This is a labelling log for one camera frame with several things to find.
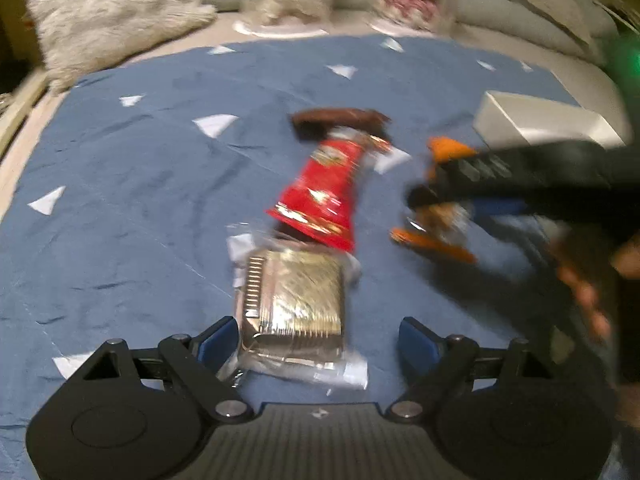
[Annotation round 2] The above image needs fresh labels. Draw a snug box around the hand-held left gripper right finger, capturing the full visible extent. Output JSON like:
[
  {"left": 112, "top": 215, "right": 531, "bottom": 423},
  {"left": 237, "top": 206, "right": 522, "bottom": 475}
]
[{"left": 385, "top": 316, "right": 551, "bottom": 420}]

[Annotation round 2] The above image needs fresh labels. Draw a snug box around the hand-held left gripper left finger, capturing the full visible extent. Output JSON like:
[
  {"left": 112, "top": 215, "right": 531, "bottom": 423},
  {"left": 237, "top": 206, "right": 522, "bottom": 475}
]
[{"left": 75, "top": 316, "right": 253, "bottom": 418}]

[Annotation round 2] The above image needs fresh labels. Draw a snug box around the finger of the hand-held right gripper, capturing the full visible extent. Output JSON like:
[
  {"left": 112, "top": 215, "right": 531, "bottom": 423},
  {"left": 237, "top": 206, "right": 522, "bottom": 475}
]
[{"left": 406, "top": 146, "right": 551, "bottom": 220}]

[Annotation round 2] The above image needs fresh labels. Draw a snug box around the orange snack packet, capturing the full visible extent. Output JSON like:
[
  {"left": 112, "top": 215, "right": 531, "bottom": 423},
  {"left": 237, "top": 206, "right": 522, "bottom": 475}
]
[{"left": 390, "top": 136, "right": 478, "bottom": 265}]

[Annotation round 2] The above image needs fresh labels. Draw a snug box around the white cardboard box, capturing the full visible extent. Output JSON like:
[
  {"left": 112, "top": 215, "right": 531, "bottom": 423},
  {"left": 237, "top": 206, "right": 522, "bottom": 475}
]
[{"left": 472, "top": 90, "right": 632, "bottom": 152}]

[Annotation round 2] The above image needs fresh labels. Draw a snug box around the gold foil snack packet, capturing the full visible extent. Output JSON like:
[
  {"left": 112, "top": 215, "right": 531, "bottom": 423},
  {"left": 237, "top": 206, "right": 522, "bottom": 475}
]
[{"left": 226, "top": 232, "right": 370, "bottom": 392}]

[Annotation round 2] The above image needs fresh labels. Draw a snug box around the person's right hand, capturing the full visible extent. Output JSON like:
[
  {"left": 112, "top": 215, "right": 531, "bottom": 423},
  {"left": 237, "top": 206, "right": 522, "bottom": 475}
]
[{"left": 554, "top": 241, "right": 640, "bottom": 342}]

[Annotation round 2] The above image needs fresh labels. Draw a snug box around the blue quilted blanket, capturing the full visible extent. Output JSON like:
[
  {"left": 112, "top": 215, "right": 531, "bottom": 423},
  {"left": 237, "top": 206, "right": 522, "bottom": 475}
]
[{"left": 0, "top": 35, "right": 621, "bottom": 480}]

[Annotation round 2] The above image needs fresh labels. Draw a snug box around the brown snack packet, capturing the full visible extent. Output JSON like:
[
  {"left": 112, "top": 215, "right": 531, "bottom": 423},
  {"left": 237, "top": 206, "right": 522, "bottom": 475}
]
[{"left": 289, "top": 107, "right": 392, "bottom": 143}]

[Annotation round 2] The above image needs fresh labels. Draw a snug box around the red snack packet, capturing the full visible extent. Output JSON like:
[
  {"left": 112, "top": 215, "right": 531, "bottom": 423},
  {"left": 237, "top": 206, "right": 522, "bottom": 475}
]
[{"left": 264, "top": 129, "right": 397, "bottom": 256}]

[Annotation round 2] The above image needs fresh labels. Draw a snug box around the white fluffy pillow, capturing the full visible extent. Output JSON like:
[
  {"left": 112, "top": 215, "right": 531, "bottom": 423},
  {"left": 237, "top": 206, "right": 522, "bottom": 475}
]
[{"left": 19, "top": 0, "right": 219, "bottom": 95}]

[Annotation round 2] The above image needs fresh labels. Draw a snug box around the wooden bed frame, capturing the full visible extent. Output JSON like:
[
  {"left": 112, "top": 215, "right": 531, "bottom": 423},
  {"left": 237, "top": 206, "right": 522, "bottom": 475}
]
[{"left": 0, "top": 67, "right": 49, "bottom": 162}]

